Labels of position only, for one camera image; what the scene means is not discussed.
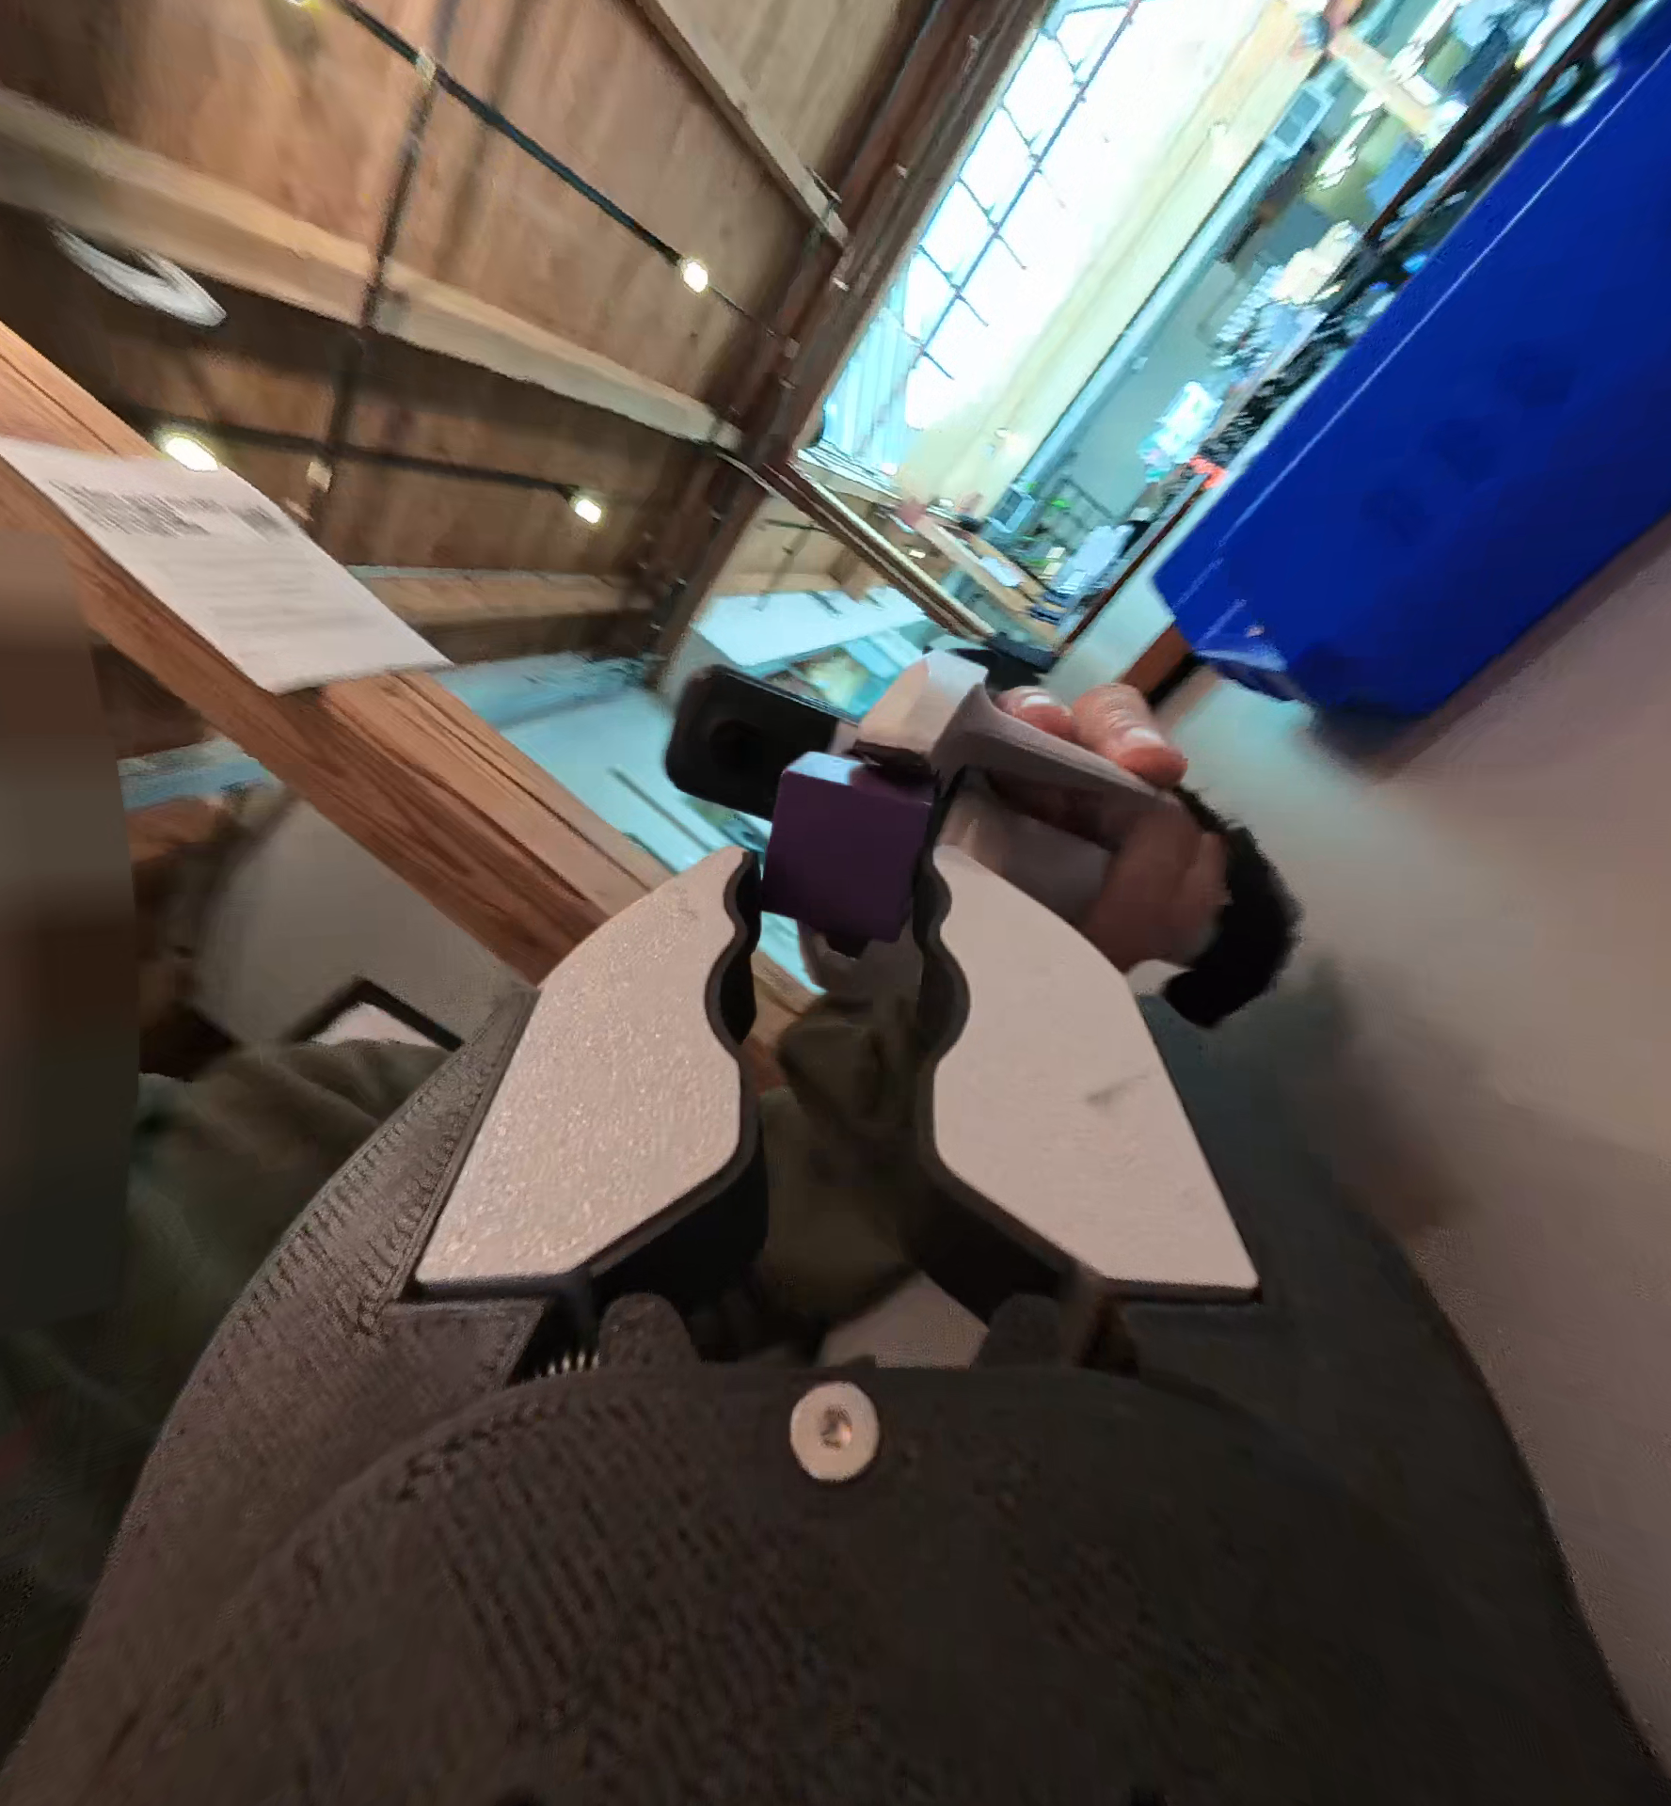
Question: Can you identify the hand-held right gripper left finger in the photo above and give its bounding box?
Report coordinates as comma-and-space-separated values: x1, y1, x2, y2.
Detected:
415, 844, 773, 1306

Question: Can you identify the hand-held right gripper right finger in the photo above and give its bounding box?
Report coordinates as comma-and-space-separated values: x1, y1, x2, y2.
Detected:
912, 846, 1262, 1306

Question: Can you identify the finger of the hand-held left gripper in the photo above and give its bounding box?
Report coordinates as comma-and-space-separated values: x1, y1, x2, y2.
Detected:
857, 652, 1189, 850

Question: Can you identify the purple cube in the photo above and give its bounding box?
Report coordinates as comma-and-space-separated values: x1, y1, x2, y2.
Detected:
761, 752, 938, 952

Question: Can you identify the person's left hand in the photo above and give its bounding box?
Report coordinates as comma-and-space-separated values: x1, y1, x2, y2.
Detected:
994, 681, 1239, 979

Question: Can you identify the black framed white panel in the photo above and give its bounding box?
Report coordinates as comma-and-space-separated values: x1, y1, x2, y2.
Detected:
282, 975, 467, 1051

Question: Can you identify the wooden column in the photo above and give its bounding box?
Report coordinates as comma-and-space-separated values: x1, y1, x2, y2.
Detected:
0, 265, 815, 1021

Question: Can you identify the person's olive sweatshirt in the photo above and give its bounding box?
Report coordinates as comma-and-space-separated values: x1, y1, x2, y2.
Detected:
0, 1037, 463, 1806

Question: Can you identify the white paper notice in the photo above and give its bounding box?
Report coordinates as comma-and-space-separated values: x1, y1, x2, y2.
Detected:
0, 427, 452, 697

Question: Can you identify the large blue bin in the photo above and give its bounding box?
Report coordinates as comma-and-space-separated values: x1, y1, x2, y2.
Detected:
1150, 0, 1671, 724

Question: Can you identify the silver ventilation duct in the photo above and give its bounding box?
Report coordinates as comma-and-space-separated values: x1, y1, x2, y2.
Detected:
48, 222, 230, 328

